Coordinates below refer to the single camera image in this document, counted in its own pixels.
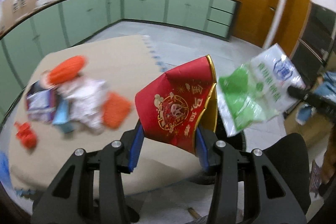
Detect orange knitted item lower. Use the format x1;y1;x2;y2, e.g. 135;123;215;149
102;92;132;130

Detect red gold festive bag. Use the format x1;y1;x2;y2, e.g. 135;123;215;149
135;55;218;155

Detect green lower kitchen cabinets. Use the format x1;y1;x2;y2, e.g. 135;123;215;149
1;0;240;117

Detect black trash bin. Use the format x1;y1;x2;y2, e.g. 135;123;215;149
188;118;247;187

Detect white crumpled wrapper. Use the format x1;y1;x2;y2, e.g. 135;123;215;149
57;76;108;135

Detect red plastic bag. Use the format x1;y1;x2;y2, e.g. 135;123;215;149
14;122;38;149

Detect cardboard box with device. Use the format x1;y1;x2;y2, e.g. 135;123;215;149
1;0;36;29

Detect orange knitted item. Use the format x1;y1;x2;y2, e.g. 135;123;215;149
49;55;87;85
102;92;132;130

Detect orange knitted item upper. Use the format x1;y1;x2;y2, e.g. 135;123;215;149
49;55;87;85

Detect purple snack package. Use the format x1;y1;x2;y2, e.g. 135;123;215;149
26;81;57;123

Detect green white plastic bag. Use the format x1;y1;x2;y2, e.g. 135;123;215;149
217;44;306;137

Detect beige tablecloth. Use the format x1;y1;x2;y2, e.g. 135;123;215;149
8;35;201;194

